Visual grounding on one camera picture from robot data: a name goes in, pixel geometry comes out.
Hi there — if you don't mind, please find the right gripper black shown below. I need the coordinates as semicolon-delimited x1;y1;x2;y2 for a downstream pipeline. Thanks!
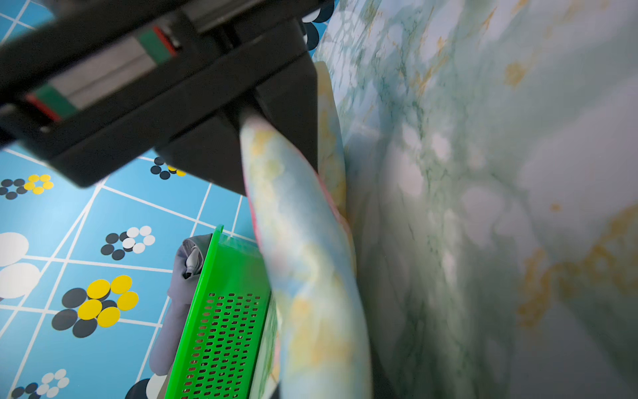
1;1;329;196

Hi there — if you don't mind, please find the floral pastel skirt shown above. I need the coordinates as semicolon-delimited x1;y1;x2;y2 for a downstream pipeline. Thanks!
247;62;373;398

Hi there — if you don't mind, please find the green plastic basket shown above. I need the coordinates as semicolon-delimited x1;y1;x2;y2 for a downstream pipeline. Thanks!
166;226;278;398

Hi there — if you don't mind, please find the lavender rolled skirt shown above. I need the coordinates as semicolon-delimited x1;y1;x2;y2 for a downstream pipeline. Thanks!
149;234;212;376

